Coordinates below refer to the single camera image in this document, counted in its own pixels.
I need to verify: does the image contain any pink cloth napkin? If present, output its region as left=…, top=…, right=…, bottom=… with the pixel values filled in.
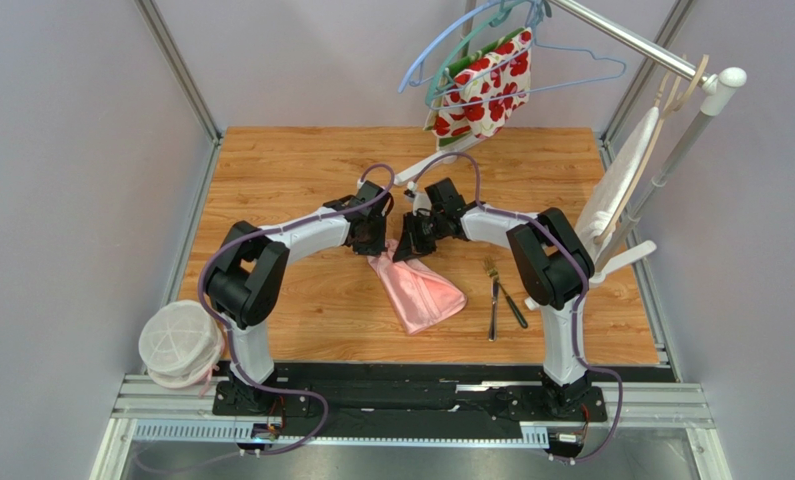
left=367, top=240, right=468, bottom=335

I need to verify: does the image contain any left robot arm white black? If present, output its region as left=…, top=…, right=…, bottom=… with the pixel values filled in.
left=197, top=181, right=393, bottom=395

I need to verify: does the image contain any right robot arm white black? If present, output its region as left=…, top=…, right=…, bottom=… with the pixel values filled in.
left=393, top=178, right=595, bottom=388

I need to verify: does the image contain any light blue hanger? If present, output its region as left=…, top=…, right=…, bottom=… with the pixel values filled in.
left=397, top=0, right=538, bottom=94

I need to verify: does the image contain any red floral cloth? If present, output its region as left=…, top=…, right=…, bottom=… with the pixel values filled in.
left=425, top=27, right=533, bottom=149

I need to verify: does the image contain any white hanging cloth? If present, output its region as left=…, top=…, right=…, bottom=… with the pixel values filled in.
left=574, top=107, right=660, bottom=262

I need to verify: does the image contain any white clothes rack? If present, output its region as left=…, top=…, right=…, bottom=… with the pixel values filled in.
left=390, top=0, right=749, bottom=313

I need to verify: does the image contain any teal green hanger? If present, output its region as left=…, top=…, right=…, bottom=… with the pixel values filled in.
left=402, top=1, right=552, bottom=110

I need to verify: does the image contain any white mesh basket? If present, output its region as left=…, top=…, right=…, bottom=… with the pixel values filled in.
left=138, top=300, right=225, bottom=390

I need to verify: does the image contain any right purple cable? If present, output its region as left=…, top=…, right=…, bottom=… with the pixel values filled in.
left=403, top=150, right=625, bottom=465

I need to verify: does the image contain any purple cable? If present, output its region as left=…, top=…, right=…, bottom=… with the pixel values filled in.
left=403, top=150, right=625, bottom=465
left=197, top=162, right=398, bottom=457

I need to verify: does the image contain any black handled knife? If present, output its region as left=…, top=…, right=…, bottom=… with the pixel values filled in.
left=498, top=283, right=529, bottom=329

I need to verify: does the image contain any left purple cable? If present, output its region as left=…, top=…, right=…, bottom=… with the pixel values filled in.
left=197, top=162, right=398, bottom=457

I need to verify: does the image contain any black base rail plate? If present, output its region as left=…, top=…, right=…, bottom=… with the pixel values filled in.
left=212, top=362, right=614, bottom=440

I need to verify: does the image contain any thin blue wire hanger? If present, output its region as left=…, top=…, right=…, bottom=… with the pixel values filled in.
left=430, top=0, right=629, bottom=113

